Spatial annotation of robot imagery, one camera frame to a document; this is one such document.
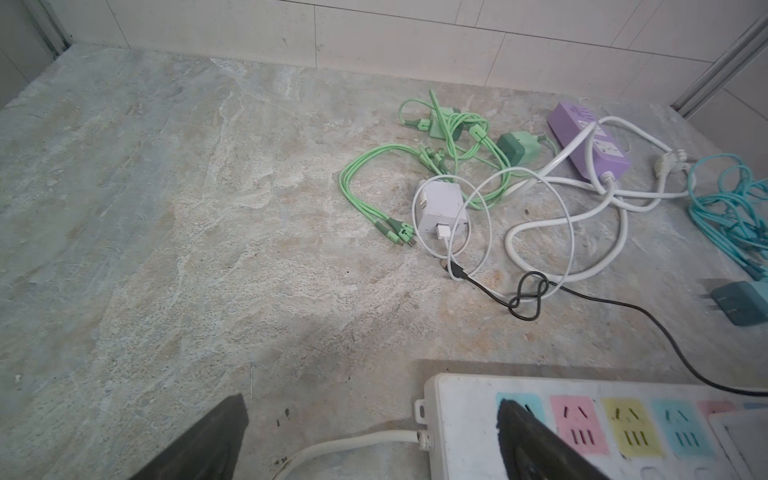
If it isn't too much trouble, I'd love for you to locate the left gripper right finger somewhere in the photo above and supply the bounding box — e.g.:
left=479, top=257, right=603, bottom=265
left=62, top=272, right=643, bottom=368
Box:
left=497, top=400, right=608, bottom=479

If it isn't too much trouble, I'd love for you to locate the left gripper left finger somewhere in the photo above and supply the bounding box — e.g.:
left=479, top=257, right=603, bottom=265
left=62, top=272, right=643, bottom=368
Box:
left=131, top=394, right=249, bottom=480

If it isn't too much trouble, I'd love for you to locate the white multicolour power strip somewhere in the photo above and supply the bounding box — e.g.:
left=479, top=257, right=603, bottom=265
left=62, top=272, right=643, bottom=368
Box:
left=414, top=373, right=767, bottom=479

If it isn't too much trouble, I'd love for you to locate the black usb cable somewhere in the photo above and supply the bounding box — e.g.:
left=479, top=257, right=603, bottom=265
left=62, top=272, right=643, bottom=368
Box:
left=446, top=260, right=768, bottom=398

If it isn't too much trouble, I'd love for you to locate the white usb cable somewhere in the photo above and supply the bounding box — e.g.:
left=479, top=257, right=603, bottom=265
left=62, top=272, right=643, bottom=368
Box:
left=411, top=166, right=576, bottom=283

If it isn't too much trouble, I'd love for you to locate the white charger with black cable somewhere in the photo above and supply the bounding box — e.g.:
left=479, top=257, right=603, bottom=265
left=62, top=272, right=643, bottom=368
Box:
left=708, top=408, right=767, bottom=479

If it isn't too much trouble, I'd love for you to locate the teal charger plug left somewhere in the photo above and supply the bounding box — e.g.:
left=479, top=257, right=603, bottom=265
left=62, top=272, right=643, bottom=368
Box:
left=702, top=278, right=767, bottom=327

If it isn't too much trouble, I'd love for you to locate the green charger plug centre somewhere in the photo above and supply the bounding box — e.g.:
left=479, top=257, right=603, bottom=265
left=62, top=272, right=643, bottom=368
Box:
left=496, top=131, right=542, bottom=167

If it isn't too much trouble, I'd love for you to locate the green charger plug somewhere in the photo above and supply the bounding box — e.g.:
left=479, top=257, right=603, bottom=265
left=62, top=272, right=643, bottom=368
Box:
left=496, top=131, right=542, bottom=167
left=427, top=107, right=462, bottom=140

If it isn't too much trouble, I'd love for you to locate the green charger plug rear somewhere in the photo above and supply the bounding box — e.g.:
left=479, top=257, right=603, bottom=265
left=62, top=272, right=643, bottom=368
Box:
left=427, top=107, right=462, bottom=140

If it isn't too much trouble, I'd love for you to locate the green multi-head cable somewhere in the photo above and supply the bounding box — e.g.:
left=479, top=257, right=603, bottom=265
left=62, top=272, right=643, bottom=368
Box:
left=338, top=89, right=517, bottom=247

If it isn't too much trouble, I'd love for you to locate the teal cable bundle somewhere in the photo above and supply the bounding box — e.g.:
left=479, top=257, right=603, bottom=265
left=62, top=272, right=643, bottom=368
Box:
left=686, top=153, right=768, bottom=282

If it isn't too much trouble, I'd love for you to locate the white purple strip cord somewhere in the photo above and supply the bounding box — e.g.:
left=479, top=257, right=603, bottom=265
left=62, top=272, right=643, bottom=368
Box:
left=503, top=115, right=697, bottom=284

